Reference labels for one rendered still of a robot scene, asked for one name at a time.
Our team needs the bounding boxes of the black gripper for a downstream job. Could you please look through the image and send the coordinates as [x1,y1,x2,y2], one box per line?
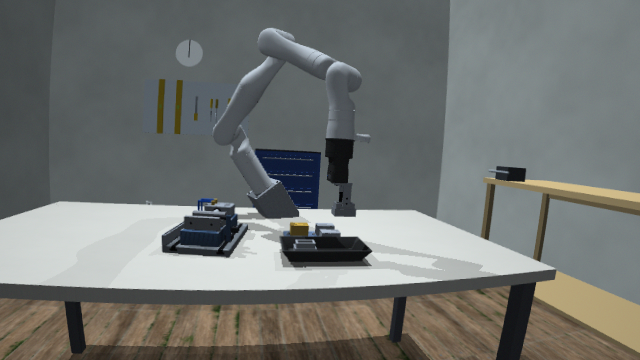
[325,120,370,207]

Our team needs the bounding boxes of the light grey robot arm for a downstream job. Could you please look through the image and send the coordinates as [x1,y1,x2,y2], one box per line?
[213,28,362,194]

